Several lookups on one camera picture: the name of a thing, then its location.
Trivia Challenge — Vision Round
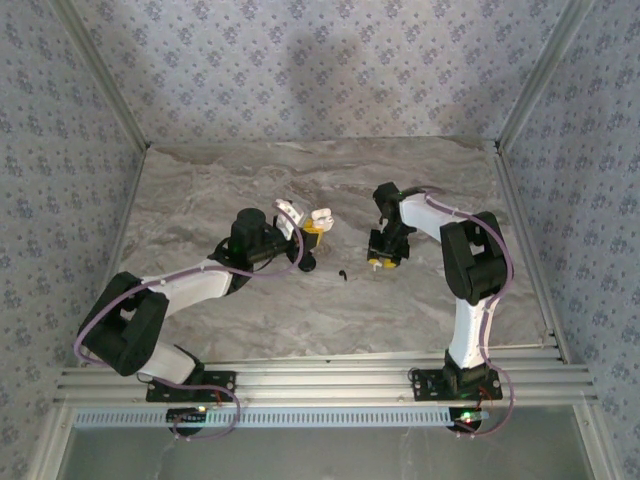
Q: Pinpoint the right controller board with LED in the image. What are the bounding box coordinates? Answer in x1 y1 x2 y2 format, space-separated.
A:
448 408 490 424

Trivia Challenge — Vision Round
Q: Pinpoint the controller board with led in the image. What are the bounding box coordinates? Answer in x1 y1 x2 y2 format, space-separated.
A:
166 406 209 422
448 408 490 424

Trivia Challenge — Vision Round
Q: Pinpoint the left controller board with LED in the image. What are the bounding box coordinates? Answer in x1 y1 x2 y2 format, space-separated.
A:
166 406 209 422

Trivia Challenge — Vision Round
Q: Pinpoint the grey metal lower panel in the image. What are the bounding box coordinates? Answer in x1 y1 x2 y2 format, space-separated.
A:
55 405 610 480

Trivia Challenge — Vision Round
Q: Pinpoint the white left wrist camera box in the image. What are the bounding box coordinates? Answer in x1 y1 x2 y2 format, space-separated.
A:
272 198 308 237

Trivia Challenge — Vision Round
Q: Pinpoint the aluminium table side rail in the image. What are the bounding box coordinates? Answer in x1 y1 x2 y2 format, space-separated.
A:
78 144 152 369
492 142 572 365

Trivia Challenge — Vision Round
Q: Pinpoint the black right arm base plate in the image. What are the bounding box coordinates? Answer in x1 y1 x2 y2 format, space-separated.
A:
408 366 504 402

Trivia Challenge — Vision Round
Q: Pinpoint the aluminium mounting rail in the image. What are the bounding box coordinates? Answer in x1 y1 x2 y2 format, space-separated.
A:
53 351 600 407

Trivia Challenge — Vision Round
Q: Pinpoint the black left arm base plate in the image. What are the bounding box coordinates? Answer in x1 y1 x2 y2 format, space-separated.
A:
144 370 237 404

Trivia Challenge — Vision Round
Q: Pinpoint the grey slotted cable duct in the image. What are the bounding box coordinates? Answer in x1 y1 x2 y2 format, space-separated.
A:
72 405 495 430

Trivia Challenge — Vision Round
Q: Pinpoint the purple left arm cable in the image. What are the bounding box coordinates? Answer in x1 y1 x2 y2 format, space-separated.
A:
73 219 307 442

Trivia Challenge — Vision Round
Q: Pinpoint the aluminium corner post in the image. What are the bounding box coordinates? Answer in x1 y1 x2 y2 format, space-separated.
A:
493 0 597 152
49 0 152 152

